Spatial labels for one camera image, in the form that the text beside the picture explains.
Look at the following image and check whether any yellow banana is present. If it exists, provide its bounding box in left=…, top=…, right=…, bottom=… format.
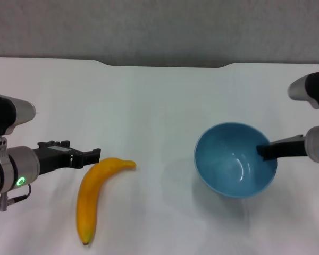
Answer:
left=76, top=157, right=137, bottom=245

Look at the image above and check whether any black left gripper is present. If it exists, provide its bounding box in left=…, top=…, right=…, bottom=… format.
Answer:
left=33, top=139, right=100, bottom=176

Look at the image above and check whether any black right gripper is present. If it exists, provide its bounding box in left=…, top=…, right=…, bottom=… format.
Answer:
left=256, top=134, right=307, bottom=162

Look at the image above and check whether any left wrist cable with plug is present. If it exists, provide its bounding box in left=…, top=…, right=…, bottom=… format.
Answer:
left=0, top=184, right=32, bottom=212

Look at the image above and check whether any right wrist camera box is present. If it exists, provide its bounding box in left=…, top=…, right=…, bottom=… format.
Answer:
left=287, top=70, right=319, bottom=109

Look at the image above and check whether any blue plastic bowl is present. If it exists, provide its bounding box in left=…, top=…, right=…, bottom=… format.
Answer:
left=194, top=122, right=279, bottom=199

